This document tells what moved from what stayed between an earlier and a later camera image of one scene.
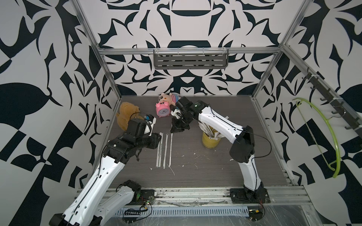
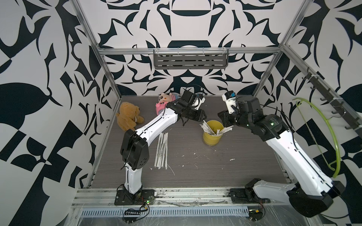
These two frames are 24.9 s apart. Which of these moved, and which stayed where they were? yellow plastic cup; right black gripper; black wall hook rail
Moved: right black gripper
Stayed: yellow plastic cup; black wall hook rail
